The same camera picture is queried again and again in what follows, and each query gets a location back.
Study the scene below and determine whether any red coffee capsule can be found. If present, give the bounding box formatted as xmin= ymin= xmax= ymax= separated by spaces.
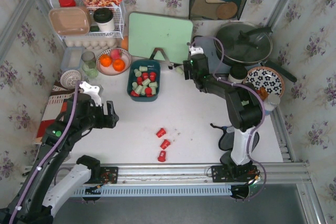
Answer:
xmin=160 ymin=139 xmax=171 ymax=150
xmin=149 ymin=72 xmax=156 ymax=82
xmin=157 ymin=151 xmax=166 ymax=163
xmin=130 ymin=90 xmax=140 ymax=97
xmin=145 ymin=87 xmax=152 ymax=97
xmin=156 ymin=128 xmax=166 ymax=138
xmin=142 ymin=72 xmax=149 ymax=80
xmin=137 ymin=77 xmax=143 ymax=85

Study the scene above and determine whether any teal plastic storage basket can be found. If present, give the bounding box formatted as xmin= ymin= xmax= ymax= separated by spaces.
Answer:
xmin=127 ymin=60 xmax=161 ymax=102

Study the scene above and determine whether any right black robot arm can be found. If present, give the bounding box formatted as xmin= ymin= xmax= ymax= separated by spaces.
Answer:
xmin=183 ymin=54 xmax=265 ymax=180

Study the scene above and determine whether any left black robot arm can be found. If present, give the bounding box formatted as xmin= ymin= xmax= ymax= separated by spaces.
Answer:
xmin=1 ymin=94 xmax=119 ymax=223

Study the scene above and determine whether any white strainer basket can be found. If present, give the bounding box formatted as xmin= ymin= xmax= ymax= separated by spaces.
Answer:
xmin=60 ymin=70 xmax=81 ymax=89

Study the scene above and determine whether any grey induction cooker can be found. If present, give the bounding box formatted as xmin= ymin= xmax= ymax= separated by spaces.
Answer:
xmin=193 ymin=36 xmax=230 ymax=75

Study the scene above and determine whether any metal cutting board stand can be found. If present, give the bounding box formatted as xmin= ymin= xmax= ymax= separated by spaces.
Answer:
xmin=149 ymin=47 xmax=173 ymax=68

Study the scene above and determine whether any black lid seasoning jar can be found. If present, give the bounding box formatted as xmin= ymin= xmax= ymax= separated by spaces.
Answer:
xmin=227 ymin=65 xmax=248 ymax=86

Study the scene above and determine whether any striped red cloth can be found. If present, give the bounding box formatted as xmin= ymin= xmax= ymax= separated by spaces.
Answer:
xmin=35 ymin=81 xmax=75 ymax=144

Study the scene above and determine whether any green glass cup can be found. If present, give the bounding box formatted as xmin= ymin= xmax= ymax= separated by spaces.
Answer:
xmin=82 ymin=62 xmax=98 ymax=79

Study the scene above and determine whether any pink fruit bowl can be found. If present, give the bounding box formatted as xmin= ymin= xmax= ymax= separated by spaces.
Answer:
xmin=96 ymin=48 xmax=132 ymax=76

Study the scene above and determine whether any black wok with lid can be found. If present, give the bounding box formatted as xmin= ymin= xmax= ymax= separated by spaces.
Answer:
xmin=215 ymin=22 xmax=297 ymax=83

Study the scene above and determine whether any grey glass cup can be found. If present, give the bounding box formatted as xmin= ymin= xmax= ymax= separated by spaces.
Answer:
xmin=81 ymin=51 xmax=96 ymax=69

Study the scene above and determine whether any brown cardboard mat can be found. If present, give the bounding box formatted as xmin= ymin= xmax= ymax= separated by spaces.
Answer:
xmin=190 ymin=0 xmax=226 ymax=20

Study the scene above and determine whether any green cutting board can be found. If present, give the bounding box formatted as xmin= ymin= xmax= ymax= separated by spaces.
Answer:
xmin=128 ymin=12 xmax=193 ymax=64

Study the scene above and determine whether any round cork coaster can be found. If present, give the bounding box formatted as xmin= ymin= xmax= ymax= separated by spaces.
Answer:
xmin=216 ymin=2 xmax=238 ymax=19

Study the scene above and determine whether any pink peach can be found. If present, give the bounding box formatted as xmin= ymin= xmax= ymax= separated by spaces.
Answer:
xmin=110 ymin=48 xmax=122 ymax=60

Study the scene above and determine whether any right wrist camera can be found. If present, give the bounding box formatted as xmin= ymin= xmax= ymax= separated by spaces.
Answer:
xmin=189 ymin=46 xmax=204 ymax=56

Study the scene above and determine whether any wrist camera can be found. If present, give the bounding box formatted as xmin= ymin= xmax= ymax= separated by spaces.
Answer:
xmin=189 ymin=46 xmax=204 ymax=56
xmin=79 ymin=81 xmax=103 ymax=106

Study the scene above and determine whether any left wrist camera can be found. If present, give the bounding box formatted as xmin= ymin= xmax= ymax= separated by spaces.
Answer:
xmin=79 ymin=81 xmax=103 ymax=106

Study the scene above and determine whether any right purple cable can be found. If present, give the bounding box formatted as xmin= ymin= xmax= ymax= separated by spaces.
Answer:
xmin=190 ymin=36 xmax=267 ymax=201

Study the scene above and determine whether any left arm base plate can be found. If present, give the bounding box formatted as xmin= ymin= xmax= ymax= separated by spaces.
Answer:
xmin=87 ymin=167 xmax=119 ymax=184

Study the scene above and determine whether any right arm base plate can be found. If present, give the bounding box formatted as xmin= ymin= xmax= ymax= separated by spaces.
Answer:
xmin=211 ymin=165 xmax=260 ymax=183

